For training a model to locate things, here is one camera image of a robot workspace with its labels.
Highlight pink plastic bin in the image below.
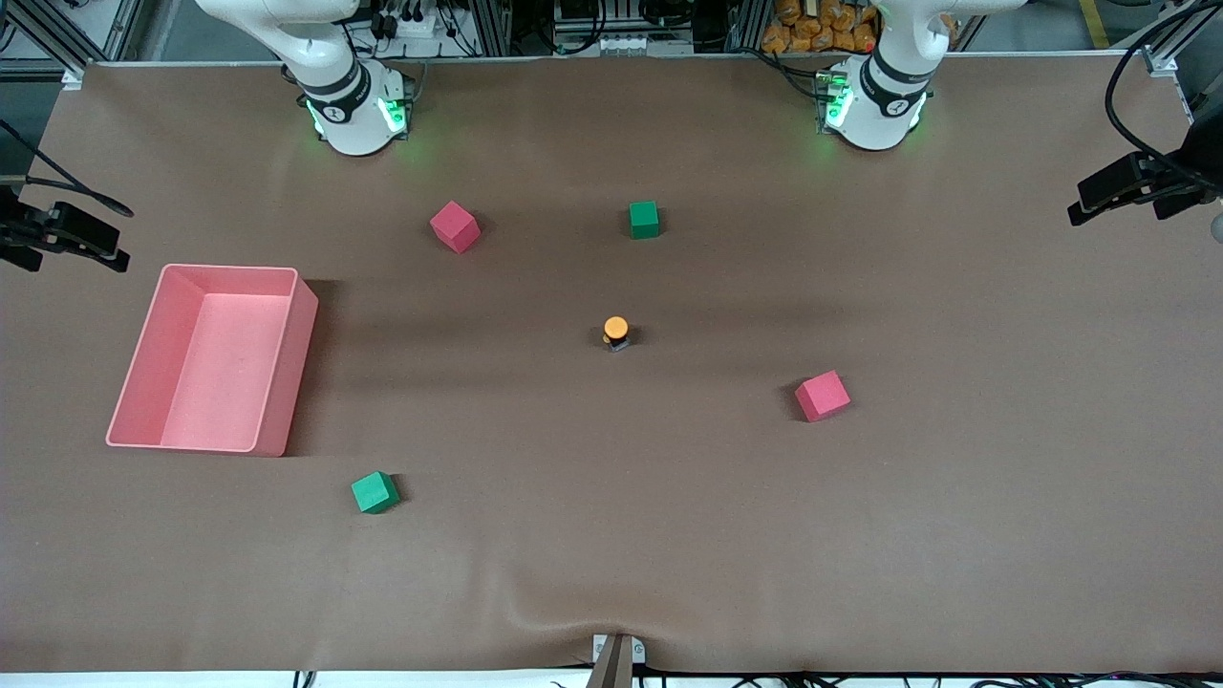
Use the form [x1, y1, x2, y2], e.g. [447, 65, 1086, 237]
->
[105, 264, 320, 458]

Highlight orange snack bags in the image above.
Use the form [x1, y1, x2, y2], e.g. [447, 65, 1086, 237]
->
[762, 0, 956, 54]

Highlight pink foam cube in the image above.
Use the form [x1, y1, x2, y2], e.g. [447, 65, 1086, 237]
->
[429, 201, 482, 255]
[794, 370, 852, 423]

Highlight white power strip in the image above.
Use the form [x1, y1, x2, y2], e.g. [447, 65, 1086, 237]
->
[375, 8, 439, 41]

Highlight brown table mat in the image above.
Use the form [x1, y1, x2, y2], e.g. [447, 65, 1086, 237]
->
[0, 53, 1223, 675]

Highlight metal clamp with pole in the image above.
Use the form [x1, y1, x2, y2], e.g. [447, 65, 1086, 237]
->
[588, 633, 647, 688]

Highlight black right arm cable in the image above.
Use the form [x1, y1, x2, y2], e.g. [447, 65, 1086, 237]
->
[0, 118, 137, 219]

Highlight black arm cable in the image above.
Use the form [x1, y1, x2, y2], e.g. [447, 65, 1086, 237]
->
[1104, 3, 1223, 190]
[0, 118, 137, 219]

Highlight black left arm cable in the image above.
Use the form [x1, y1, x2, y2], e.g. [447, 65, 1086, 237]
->
[1104, 3, 1223, 190]

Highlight aluminium corner frame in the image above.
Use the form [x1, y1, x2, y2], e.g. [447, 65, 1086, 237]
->
[1113, 0, 1223, 106]
[0, 0, 159, 92]

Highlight black base cable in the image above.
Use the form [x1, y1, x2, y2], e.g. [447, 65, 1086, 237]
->
[750, 48, 823, 97]

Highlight aluminium frame post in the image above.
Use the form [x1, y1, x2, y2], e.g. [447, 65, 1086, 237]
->
[726, 0, 770, 54]
[466, 0, 512, 56]

